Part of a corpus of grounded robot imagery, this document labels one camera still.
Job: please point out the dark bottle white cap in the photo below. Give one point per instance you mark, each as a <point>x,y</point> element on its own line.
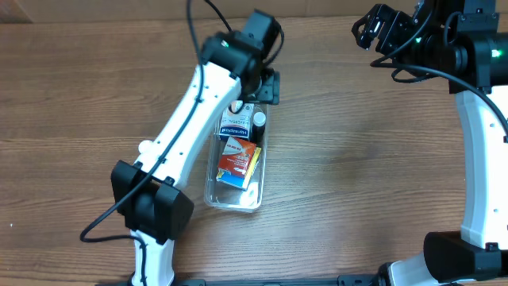
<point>258,127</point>

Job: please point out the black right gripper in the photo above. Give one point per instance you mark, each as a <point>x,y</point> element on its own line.
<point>388,30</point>

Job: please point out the blue yellow VapoDrops box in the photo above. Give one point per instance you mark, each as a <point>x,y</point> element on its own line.
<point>238,182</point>

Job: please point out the white blue Hansaplast box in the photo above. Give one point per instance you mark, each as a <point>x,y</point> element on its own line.
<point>236,121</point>

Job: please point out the red orange small box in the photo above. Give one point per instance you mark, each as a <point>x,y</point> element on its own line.
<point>236,157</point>

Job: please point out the clear plastic container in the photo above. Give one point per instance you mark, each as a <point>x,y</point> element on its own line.
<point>227,197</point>

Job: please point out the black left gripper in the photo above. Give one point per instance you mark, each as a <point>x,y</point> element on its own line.
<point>268,89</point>

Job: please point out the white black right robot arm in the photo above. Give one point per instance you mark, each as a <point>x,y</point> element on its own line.
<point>458,41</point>

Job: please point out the orange tube white cap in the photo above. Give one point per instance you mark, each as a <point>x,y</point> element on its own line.
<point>145,146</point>

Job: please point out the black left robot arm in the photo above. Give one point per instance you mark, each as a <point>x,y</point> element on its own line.
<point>149,193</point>

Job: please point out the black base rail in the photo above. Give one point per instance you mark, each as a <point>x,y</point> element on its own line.
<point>278,282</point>

